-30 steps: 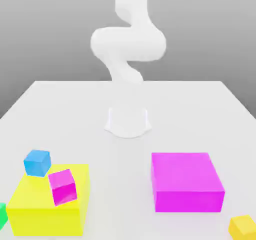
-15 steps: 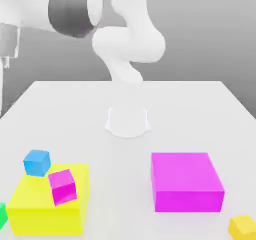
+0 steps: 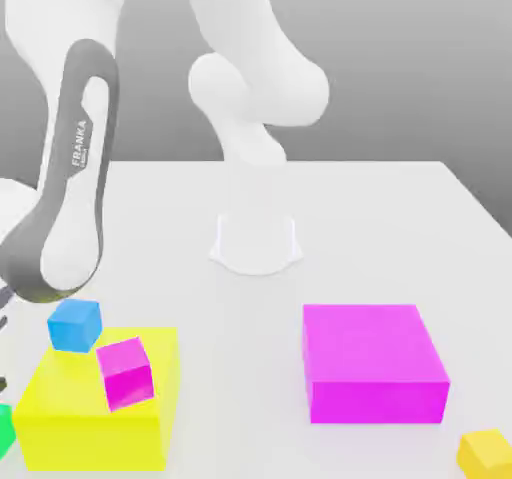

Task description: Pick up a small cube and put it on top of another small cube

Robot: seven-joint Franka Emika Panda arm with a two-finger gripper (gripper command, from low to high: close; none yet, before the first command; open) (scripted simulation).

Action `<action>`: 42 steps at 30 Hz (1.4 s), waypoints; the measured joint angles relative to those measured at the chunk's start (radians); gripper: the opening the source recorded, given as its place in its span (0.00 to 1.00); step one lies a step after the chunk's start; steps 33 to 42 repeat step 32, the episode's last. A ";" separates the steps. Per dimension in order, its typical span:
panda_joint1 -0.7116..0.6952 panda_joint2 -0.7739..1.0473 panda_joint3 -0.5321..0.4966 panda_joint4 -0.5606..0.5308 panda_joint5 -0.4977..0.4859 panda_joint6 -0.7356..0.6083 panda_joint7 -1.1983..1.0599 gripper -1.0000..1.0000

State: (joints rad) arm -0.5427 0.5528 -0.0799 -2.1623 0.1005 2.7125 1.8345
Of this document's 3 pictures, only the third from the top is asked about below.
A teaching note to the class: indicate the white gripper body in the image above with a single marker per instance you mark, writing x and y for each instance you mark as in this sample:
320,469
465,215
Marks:
2,384

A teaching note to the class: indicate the large yellow box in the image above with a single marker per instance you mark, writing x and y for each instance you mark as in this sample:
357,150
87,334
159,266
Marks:
80,439

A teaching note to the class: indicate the small magenta cube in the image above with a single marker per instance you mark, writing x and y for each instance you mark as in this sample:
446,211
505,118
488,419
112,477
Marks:
126,375

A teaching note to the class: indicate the small green cube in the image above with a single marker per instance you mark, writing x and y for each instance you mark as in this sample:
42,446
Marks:
5,431

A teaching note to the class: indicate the small yellow cube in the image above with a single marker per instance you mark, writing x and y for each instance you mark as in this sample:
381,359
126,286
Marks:
486,457

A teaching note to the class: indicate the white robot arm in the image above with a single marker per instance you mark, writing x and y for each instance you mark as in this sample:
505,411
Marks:
256,87

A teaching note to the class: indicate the large magenta box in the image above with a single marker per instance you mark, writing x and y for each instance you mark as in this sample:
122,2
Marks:
372,351

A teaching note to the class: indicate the small blue cube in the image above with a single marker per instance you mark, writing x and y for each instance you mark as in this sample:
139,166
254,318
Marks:
74,327

